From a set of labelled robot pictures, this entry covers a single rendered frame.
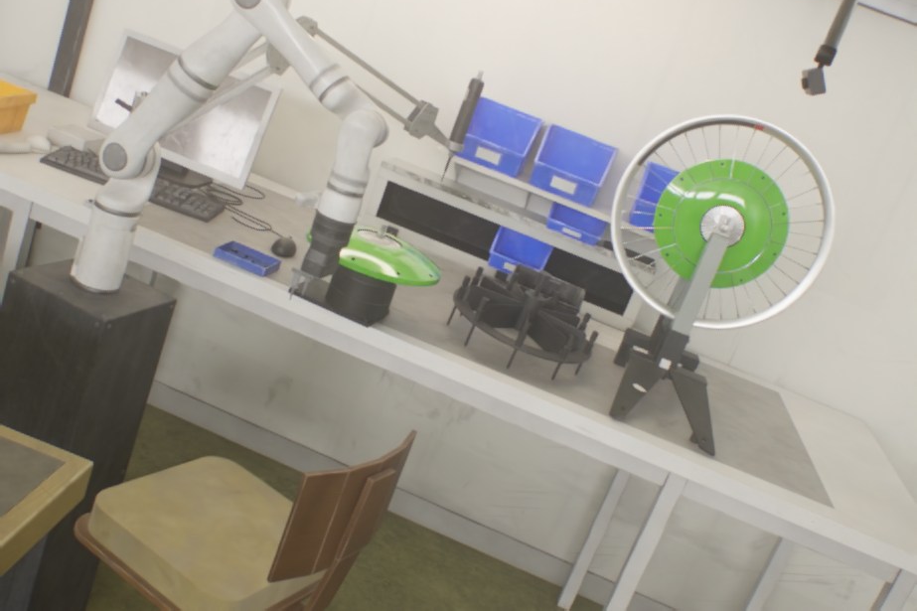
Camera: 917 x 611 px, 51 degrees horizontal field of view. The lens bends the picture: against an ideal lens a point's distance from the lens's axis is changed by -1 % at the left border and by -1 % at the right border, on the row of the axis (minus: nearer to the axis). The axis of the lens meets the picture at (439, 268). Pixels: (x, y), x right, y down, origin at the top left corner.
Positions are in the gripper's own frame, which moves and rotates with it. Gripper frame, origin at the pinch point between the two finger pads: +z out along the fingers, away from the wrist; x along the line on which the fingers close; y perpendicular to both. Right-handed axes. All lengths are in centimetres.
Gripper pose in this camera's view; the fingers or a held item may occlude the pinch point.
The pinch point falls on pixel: (296, 297)
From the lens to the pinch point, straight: 186.2
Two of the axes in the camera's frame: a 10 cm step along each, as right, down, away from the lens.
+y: 8.9, 4.0, -2.4
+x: 3.2, -1.4, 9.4
